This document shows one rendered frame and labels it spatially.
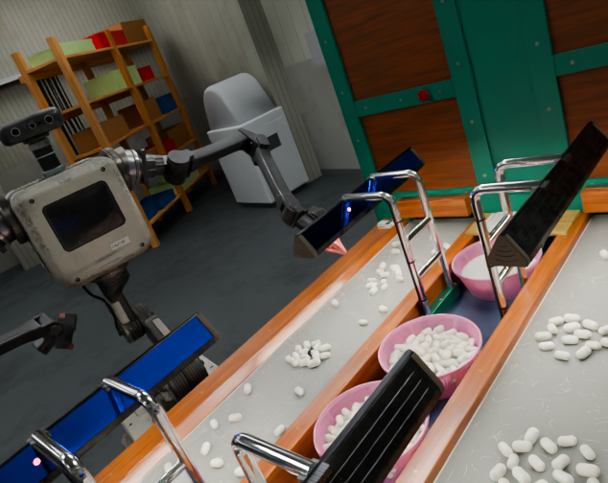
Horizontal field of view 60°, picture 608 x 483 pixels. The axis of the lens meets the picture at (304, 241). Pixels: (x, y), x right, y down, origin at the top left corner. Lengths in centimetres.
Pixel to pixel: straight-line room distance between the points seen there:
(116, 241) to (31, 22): 701
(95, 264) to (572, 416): 136
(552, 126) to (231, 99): 425
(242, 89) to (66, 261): 424
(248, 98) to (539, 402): 492
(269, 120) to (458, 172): 389
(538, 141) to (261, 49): 445
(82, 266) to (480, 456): 124
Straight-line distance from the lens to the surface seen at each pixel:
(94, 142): 618
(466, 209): 197
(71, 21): 873
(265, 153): 209
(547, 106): 179
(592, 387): 126
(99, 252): 176
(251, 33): 594
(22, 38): 856
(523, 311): 145
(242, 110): 564
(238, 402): 153
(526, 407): 123
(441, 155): 200
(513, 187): 127
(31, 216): 172
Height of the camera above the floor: 158
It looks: 21 degrees down
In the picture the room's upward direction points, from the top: 22 degrees counter-clockwise
